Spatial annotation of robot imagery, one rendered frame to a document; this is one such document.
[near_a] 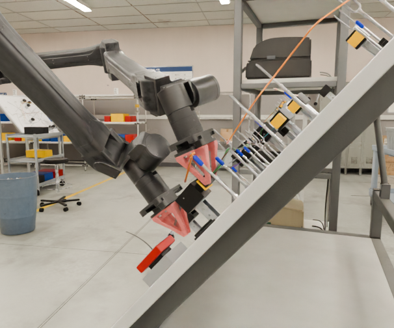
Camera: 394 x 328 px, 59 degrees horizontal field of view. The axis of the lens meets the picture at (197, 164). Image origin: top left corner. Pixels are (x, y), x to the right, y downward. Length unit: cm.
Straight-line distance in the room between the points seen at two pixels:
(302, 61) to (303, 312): 110
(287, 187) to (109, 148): 38
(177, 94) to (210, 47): 778
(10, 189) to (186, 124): 356
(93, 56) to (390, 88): 88
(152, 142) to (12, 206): 355
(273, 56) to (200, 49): 681
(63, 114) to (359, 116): 49
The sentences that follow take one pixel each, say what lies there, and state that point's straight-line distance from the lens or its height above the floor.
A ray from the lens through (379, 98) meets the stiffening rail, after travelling 52.
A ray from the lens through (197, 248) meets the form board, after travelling 43.
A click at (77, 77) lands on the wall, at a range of 943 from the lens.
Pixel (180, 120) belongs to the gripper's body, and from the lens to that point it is 67.
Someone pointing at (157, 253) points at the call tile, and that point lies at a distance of 50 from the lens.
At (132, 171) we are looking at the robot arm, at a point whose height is 118.
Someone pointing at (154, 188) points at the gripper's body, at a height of 115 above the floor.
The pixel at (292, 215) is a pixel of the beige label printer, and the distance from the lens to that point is 176.
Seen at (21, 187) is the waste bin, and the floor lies 52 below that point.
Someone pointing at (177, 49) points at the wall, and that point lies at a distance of 859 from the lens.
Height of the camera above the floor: 130
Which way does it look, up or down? 8 degrees down
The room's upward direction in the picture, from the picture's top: straight up
